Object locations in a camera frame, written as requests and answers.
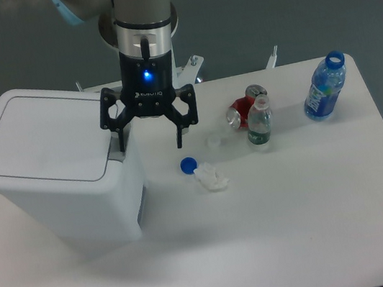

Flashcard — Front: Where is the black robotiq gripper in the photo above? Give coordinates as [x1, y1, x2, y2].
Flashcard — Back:
[88, 40, 204, 161]

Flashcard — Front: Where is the white push-button trash can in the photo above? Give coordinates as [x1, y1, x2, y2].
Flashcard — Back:
[0, 89, 147, 242]

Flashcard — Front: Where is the crushed red soda can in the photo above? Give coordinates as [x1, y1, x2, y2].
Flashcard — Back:
[225, 84, 267, 130]

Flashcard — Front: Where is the blue bottle cap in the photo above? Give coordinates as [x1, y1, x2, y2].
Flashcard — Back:
[179, 156, 198, 175]

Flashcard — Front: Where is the crumpled white tissue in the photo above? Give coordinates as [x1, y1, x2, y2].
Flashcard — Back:
[194, 163, 230, 192]

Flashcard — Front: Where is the clear green-label bottle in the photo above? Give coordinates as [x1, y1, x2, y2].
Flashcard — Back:
[247, 94, 272, 146]

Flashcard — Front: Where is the blue plastic water bottle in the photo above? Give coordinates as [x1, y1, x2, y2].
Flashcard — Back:
[304, 50, 346, 122]

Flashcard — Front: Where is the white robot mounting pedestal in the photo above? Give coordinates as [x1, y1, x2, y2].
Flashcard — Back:
[70, 32, 209, 104]

